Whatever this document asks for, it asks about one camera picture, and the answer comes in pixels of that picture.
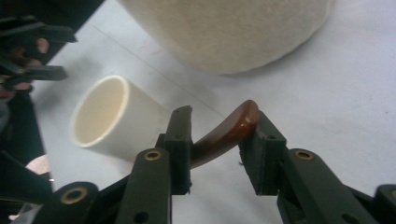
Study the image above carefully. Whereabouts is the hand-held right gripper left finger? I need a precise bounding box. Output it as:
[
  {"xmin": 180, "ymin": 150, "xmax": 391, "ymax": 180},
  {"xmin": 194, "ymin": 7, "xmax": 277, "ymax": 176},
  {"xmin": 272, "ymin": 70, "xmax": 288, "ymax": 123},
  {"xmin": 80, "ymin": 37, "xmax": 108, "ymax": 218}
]
[{"xmin": 115, "ymin": 105, "xmax": 193, "ymax": 224}]

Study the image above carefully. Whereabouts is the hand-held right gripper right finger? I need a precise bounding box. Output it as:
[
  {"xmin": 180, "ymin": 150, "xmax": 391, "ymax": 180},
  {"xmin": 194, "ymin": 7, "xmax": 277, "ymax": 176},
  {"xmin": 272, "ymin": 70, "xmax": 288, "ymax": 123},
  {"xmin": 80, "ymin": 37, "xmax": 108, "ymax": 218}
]
[{"xmin": 238, "ymin": 110, "xmax": 379, "ymax": 224}]

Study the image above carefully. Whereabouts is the white cup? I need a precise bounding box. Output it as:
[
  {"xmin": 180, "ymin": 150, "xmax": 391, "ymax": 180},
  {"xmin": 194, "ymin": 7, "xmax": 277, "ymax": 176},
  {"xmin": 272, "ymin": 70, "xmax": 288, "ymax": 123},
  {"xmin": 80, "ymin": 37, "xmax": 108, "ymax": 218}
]
[{"xmin": 69, "ymin": 74, "xmax": 172, "ymax": 162}]

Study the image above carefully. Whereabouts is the brown wooden spoon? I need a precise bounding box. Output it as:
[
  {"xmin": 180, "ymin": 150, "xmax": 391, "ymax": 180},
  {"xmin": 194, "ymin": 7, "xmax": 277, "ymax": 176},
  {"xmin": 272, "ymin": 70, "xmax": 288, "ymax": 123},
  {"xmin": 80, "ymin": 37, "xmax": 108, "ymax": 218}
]
[{"xmin": 190, "ymin": 99, "xmax": 260, "ymax": 170}]

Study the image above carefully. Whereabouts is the beige rice container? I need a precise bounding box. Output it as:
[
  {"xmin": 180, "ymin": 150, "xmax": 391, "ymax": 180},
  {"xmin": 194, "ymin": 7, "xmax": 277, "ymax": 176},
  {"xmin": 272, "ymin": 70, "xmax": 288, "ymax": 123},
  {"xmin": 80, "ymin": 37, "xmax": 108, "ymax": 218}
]
[{"xmin": 116, "ymin": 0, "xmax": 337, "ymax": 77}]

